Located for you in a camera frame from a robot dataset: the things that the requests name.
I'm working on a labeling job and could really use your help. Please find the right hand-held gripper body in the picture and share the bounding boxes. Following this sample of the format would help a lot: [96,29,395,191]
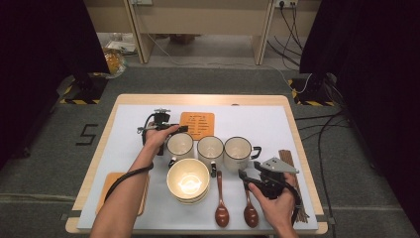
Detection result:
[261,157,300,200]

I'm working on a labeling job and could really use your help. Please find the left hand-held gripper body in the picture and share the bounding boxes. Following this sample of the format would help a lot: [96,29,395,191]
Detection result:
[150,108,172,131]

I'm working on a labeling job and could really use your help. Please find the carved wooden coaster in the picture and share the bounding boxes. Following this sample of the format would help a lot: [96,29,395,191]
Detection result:
[178,111,216,142]
[95,172,151,217]

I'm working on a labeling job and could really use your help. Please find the bundle of wooden chopsticks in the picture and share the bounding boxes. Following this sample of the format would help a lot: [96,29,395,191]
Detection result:
[277,149,310,224]

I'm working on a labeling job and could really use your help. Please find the brown wooden spoon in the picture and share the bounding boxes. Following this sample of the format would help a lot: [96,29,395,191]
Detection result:
[214,170,231,229]
[243,188,260,229]

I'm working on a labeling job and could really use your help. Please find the person's left hand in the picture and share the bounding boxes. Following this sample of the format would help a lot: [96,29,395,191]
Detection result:
[143,124,181,157]

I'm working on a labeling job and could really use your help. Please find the person's right hand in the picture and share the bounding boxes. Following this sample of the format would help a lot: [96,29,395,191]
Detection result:
[248,173,297,228]

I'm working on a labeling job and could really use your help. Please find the cream mug with black rim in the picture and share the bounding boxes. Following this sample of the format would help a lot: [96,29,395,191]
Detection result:
[196,135,226,178]
[223,136,263,174]
[166,132,196,170]

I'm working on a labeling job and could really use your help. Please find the white table mat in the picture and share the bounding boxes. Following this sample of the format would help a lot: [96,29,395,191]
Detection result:
[77,104,319,231]

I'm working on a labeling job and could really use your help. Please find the clear bag with orange contents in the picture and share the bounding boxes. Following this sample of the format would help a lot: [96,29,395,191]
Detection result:
[101,48,128,79]

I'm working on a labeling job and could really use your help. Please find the black stand base striped tape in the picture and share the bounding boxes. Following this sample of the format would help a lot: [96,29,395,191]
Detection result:
[58,72,108,106]
[287,73,337,107]

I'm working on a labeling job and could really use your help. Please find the clear plastic packet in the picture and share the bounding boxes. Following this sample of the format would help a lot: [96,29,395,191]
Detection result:
[105,32,138,56]

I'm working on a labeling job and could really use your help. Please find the beige wooden desk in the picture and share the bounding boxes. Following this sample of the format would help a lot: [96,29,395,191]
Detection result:
[82,0,323,66]

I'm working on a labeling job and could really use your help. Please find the black curtain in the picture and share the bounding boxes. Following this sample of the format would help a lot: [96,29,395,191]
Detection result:
[298,0,420,232]
[0,0,110,170]

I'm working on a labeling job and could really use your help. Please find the thick black gripper cable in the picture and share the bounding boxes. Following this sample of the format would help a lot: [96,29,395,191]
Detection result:
[283,179,303,227]
[104,112,166,203]

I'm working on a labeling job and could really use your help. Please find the black floor cable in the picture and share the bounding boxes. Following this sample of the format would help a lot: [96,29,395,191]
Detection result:
[316,113,346,232]
[266,35,301,67]
[294,111,346,122]

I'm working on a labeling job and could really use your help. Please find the thin white floor cable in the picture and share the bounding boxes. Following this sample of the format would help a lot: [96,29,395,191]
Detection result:
[145,33,313,94]

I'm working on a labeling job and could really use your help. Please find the black power cable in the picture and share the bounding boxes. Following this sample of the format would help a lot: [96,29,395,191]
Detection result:
[277,0,305,53]

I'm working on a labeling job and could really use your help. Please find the white wall socket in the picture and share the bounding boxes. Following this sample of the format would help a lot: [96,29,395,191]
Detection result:
[273,0,298,8]

